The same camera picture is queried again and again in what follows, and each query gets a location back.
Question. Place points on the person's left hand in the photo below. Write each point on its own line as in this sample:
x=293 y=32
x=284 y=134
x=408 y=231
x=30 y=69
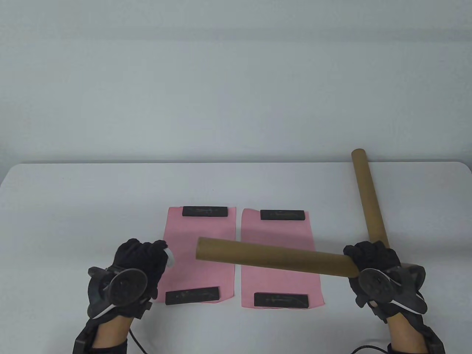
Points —
x=136 y=254

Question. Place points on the person's right hand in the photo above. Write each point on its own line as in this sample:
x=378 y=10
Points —
x=372 y=254

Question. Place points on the white plastic tube cap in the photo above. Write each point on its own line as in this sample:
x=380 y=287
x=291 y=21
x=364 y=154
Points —
x=169 y=258

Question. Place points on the brown cardboard mailing tube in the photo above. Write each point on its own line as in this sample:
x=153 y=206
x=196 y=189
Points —
x=276 y=258
x=368 y=199

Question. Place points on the pink paper sheet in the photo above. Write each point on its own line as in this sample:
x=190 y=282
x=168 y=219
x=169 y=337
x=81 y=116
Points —
x=199 y=228
x=276 y=236

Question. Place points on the black rectangular paperweight bar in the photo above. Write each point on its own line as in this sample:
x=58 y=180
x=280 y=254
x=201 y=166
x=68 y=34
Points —
x=281 y=300
x=205 y=211
x=283 y=215
x=192 y=295

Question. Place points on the person's left forearm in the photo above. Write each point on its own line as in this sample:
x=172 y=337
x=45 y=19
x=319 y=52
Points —
x=110 y=332

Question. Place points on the person's right forearm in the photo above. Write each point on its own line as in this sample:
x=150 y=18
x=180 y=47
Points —
x=405 y=335

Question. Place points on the grey right hand controller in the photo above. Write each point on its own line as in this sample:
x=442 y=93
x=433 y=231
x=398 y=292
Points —
x=379 y=284

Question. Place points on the grey hand controller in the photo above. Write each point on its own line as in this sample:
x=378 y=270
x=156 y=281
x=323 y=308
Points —
x=379 y=284
x=127 y=287

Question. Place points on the grey left hand controller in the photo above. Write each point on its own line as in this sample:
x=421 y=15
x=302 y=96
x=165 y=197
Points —
x=127 y=287

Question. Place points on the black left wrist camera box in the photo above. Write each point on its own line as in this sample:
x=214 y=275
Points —
x=83 y=339

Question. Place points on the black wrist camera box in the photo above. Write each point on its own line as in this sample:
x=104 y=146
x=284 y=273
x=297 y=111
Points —
x=83 y=339
x=435 y=341

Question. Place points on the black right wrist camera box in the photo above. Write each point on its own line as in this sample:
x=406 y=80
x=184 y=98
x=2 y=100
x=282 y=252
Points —
x=435 y=341

